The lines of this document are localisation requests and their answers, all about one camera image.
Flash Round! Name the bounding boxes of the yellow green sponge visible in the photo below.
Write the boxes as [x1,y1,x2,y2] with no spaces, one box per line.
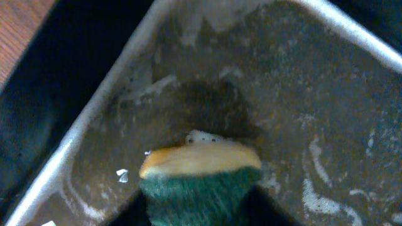
[139,130,263,225]

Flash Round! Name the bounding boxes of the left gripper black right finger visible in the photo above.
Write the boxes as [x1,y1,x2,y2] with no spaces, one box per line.
[244,186,298,226]

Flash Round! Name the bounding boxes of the metal water tray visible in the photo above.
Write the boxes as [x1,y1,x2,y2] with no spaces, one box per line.
[1,0,401,225]

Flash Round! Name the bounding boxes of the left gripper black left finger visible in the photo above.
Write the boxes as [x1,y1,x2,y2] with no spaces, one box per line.
[106,190,151,226]

